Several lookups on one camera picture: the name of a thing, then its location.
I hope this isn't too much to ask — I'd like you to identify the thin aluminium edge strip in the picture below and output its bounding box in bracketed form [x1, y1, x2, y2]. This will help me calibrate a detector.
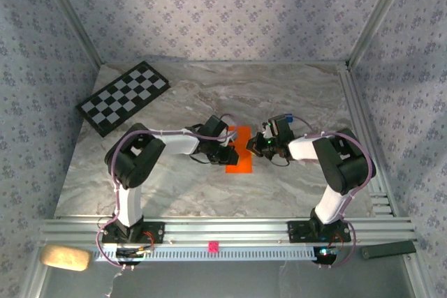
[101, 60, 349, 67]

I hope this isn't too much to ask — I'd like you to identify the black white checkerboard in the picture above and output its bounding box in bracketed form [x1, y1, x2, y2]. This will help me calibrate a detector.
[75, 61, 172, 138]

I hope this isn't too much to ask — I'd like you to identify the flat black bar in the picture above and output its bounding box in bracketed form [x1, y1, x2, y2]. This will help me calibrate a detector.
[361, 241, 418, 260]

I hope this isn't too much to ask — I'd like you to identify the tan sponge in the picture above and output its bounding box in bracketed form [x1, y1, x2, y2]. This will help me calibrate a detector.
[39, 244, 92, 272]

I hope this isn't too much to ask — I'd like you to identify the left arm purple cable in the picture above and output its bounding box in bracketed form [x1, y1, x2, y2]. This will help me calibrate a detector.
[94, 113, 239, 273]

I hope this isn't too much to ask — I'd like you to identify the long aluminium mounting rail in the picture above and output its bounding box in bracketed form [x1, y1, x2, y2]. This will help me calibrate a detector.
[36, 216, 418, 247]

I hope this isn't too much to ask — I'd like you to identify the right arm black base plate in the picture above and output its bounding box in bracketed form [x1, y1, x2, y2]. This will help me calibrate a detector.
[286, 219, 352, 244]

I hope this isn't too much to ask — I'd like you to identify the aluminium side rail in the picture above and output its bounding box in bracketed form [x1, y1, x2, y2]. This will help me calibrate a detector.
[337, 67, 397, 217]

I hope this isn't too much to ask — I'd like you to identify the white slotted cable duct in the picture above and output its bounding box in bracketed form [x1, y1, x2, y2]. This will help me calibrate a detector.
[92, 244, 322, 262]

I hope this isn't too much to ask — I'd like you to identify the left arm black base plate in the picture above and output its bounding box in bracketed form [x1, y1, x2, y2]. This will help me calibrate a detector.
[101, 220, 166, 244]

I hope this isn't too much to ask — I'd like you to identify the aluminium frame post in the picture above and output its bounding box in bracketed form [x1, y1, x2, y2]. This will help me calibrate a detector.
[347, 0, 418, 68]
[34, 0, 104, 70]

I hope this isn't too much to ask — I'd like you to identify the aluminium frame leg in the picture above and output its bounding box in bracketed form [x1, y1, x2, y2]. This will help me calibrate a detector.
[403, 254, 432, 298]
[20, 247, 48, 298]

